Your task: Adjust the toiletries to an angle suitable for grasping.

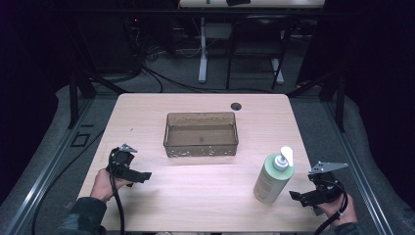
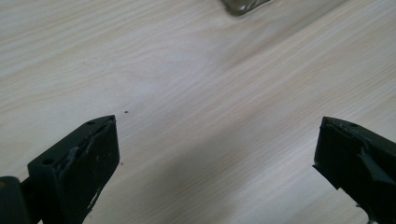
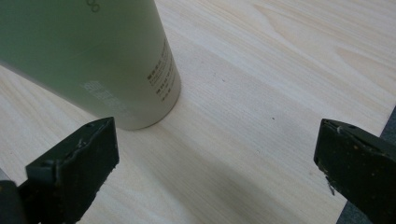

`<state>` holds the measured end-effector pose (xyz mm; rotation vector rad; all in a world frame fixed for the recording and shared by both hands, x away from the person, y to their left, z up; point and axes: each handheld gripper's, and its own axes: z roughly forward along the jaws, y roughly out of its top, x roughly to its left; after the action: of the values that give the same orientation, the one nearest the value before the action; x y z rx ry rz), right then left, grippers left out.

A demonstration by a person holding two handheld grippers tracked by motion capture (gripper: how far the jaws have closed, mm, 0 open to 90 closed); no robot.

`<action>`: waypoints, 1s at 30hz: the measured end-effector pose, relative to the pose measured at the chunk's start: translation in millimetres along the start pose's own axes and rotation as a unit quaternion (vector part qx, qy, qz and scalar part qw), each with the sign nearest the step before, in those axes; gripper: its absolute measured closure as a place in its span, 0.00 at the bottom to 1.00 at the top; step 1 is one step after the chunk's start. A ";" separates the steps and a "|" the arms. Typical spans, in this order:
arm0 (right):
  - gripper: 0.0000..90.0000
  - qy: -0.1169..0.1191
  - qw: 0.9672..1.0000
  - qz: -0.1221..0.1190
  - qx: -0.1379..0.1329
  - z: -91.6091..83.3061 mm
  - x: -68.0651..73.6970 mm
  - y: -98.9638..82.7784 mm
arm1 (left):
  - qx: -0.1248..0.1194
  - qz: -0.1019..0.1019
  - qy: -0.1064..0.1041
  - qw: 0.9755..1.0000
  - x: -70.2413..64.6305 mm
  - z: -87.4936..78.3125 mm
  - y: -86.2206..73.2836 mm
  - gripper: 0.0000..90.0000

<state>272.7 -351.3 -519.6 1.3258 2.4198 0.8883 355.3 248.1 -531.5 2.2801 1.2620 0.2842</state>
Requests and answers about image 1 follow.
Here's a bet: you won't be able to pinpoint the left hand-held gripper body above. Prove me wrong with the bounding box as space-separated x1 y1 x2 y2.
106 143 138 180

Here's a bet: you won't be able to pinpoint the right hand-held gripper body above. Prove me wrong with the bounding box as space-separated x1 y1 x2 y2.
307 161 349 208

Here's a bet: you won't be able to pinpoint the green pump bottle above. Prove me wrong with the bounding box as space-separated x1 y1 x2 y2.
253 145 296 205

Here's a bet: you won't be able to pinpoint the brown translucent plastic box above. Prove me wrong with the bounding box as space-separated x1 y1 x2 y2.
162 112 240 159

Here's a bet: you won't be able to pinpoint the person's right hand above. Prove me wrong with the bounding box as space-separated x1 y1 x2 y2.
314 193 358 227

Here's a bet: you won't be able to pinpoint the person's left hand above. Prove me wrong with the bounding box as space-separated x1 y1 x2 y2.
90 168 131 204

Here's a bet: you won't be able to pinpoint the black metal stand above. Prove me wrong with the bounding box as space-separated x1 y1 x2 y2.
287 70 347 133
67 62 129 130

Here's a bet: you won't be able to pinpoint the dark computer tower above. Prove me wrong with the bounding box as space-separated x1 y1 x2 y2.
122 15 146 74

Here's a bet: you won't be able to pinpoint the white desk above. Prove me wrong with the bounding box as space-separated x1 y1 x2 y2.
178 0 326 86

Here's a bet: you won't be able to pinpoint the black folding chair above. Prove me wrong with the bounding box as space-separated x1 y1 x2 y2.
225 13 296 91

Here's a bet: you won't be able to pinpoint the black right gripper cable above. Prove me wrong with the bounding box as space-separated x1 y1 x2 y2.
312 179 349 235

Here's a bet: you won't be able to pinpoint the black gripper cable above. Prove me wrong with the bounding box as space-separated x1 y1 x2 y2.
107 148 127 235
312 179 349 235

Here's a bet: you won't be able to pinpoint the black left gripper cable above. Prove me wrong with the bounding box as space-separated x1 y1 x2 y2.
107 148 127 235

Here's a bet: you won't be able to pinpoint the aluminium floor rail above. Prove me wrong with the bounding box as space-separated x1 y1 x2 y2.
324 100 394 235
2 97 94 235

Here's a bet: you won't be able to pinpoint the black floor cable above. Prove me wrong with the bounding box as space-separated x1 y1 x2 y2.
140 63 278 95

